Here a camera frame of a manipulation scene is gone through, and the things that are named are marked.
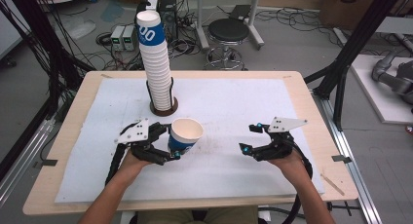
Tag white platform board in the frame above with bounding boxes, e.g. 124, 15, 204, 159
350, 53, 413, 125

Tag stack of white paper cups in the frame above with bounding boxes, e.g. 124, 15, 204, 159
135, 10, 174, 112

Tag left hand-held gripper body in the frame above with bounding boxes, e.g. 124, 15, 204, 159
116, 118, 157, 164

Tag black wire cup holder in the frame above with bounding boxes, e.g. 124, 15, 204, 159
145, 76, 179, 117

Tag person's right hand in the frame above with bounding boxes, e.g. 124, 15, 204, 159
267, 150, 308, 179

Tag black tape piece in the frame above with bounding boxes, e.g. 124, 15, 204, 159
32, 159, 58, 169
330, 154, 354, 165

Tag person's left hand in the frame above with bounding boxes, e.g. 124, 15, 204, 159
120, 149, 154, 178

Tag black metal frame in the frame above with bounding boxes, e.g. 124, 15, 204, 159
303, 0, 407, 131
0, 0, 95, 181

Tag black laptop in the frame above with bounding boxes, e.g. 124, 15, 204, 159
228, 4, 251, 21

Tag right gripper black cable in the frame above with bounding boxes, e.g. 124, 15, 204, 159
282, 142, 315, 224

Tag grey power supply unit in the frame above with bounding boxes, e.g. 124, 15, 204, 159
110, 24, 126, 52
122, 24, 136, 52

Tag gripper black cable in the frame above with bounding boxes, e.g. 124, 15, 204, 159
282, 142, 315, 224
104, 122, 140, 187

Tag thin wooden stick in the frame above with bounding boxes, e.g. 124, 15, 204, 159
319, 173, 346, 197

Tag black round stool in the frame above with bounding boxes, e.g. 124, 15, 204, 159
204, 18, 251, 71

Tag blue banded paper cup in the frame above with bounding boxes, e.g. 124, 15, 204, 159
167, 117, 205, 155

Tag cardboard box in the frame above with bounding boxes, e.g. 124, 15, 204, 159
319, 0, 395, 30

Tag black computer tower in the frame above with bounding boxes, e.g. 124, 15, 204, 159
159, 0, 179, 42

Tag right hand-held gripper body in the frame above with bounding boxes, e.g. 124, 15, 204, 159
254, 116, 309, 163

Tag white metal stand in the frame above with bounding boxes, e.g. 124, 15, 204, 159
194, 0, 266, 52

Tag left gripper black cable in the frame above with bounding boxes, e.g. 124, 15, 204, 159
104, 122, 140, 187

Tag person's khaki trousers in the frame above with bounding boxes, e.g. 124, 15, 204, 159
134, 205, 259, 224

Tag aluminium rail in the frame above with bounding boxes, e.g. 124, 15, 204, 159
311, 91, 384, 224
0, 116, 56, 207

